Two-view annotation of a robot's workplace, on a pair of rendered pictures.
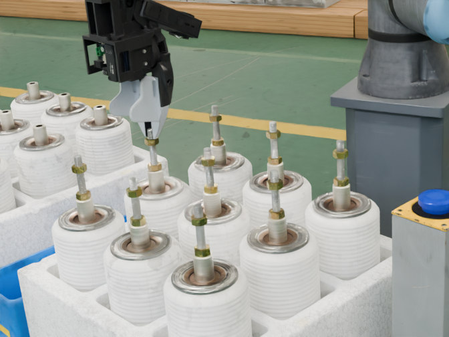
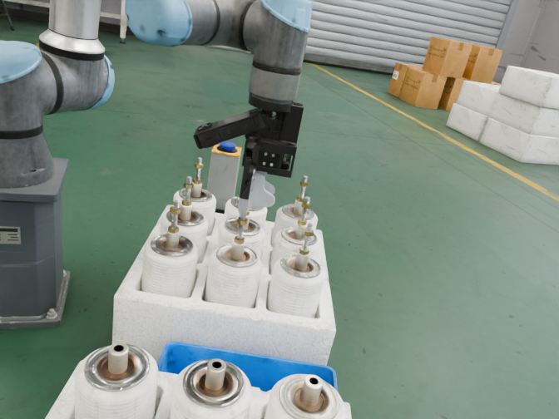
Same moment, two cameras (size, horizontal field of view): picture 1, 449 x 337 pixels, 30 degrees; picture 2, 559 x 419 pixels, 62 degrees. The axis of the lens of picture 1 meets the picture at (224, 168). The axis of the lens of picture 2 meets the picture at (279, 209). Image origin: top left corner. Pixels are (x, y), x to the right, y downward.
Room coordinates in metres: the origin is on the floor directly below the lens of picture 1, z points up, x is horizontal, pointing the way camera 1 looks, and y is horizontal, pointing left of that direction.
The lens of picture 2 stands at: (1.62, 0.58, 0.69)
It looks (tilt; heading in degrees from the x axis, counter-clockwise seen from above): 24 degrees down; 217
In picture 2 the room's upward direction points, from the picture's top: 11 degrees clockwise
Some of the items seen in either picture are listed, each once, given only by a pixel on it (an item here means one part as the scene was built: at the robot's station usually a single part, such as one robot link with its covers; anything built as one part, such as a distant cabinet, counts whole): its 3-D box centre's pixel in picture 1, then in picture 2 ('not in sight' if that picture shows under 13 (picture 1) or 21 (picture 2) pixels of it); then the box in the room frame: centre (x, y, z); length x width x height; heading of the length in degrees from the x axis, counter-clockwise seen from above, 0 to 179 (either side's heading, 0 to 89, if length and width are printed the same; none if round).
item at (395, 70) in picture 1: (405, 55); (8, 147); (1.30, -0.30, 0.35); 0.15 x 0.15 x 0.10
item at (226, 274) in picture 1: (204, 277); (298, 212); (0.82, 0.03, 0.25); 0.08 x 0.08 x 0.01
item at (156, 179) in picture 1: (156, 180); (237, 249); (1.08, 0.10, 0.26); 0.02 x 0.02 x 0.03
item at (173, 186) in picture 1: (157, 188); (236, 256); (1.08, 0.10, 0.25); 0.08 x 0.08 x 0.01
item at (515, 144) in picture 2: not in sight; (525, 141); (-1.89, -0.11, 0.09); 0.39 x 0.39 x 0.18; 61
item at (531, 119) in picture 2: not in sight; (535, 115); (-1.91, -0.11, 0.27); 0.39 x 0.39 x 0.18; 58
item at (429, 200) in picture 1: (437, 204); (227, 147); (0.82, -0.23, 0.32); 0.04 x 0.04 x 0.02
